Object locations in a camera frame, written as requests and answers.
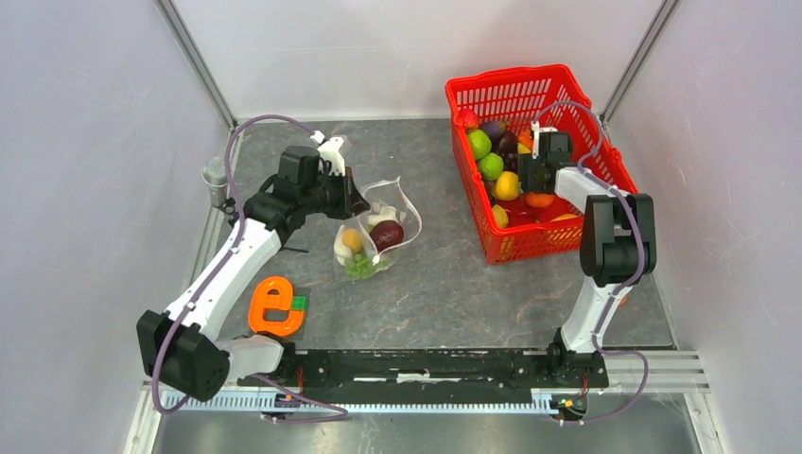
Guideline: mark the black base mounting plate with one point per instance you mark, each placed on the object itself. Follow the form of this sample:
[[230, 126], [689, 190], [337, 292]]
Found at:
[[436, 376]]

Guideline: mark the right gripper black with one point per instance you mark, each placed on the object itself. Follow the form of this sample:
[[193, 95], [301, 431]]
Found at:
[[526, 164]]

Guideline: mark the green small block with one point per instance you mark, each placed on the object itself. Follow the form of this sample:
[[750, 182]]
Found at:
[[299, 303]]

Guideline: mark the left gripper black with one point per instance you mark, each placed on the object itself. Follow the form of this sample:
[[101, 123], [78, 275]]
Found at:
[[352, 202]]

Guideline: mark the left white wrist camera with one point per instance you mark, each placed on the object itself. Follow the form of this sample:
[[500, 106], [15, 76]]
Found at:
[[330, 149]]

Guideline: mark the clear dotted zip top bag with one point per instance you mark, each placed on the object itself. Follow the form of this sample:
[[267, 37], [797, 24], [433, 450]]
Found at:
[[372, 241]]

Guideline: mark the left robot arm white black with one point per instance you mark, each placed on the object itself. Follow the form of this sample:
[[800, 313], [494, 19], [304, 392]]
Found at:
[[179, 346]]

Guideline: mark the yellow orange mango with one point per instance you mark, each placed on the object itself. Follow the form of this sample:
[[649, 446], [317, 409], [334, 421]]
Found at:
[[564, 217]]

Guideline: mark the yellow lemon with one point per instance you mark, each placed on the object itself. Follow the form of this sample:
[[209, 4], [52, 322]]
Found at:
[[507, 186]]

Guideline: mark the white mushroom toy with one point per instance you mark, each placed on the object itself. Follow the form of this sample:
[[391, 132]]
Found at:
[[384, 213]]

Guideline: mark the small yellow fruit low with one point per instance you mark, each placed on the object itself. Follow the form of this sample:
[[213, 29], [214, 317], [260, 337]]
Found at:
[[500, 216]]

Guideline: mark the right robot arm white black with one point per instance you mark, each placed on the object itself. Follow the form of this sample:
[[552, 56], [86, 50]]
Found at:
[[617, 244]]

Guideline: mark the orange pumpkin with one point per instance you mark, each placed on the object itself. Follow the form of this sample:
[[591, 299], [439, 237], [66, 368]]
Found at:
[[525, 141]]

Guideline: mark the orange tangerine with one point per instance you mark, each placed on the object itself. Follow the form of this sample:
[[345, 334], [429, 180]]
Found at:
[[539, 201]]

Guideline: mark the green apple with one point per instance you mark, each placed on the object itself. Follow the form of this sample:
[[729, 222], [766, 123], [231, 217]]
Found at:
[[479, 143]]

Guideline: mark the orange letter e toy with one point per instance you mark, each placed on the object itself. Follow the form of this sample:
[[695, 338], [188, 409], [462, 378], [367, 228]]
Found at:
[[270, 311]]

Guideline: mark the green wrinkled cabbage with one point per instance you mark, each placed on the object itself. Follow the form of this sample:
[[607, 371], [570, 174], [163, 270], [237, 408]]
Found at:
[[490, 167]]

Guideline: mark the yellow orange lemon fruit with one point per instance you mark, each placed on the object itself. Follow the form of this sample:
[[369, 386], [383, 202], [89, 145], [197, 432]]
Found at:
[[352, 239]]

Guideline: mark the red plastic basket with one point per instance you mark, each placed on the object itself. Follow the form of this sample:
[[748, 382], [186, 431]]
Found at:
[[517, 96]]

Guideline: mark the dark red plum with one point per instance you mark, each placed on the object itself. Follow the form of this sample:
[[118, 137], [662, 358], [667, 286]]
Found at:
[[387, 234]]

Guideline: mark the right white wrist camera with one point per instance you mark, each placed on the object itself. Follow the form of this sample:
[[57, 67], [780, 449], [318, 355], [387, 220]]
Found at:
[[537, 130]]

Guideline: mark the purple eggplant top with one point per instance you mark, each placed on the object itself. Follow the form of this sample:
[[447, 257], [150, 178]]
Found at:
[[493, 129]]

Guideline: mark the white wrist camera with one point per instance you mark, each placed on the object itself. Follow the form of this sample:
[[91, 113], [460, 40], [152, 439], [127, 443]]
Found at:
[[537, 130], [330, 149]]

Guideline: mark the grey microphone on stand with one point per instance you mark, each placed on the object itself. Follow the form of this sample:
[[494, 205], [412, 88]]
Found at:
[[216, 182]]

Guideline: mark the red apple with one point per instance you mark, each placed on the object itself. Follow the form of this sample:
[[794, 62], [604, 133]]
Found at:
[[467, 119]]

